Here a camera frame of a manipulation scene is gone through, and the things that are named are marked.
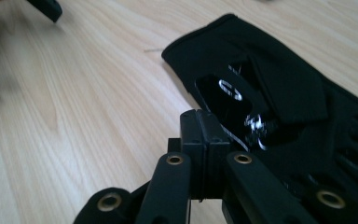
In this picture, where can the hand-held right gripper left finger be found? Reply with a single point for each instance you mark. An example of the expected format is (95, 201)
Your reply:
(195, 149)

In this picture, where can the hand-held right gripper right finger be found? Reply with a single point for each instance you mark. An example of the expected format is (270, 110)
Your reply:
(216, 149)

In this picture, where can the black glove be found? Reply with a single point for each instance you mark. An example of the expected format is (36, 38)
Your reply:
(292, 93)

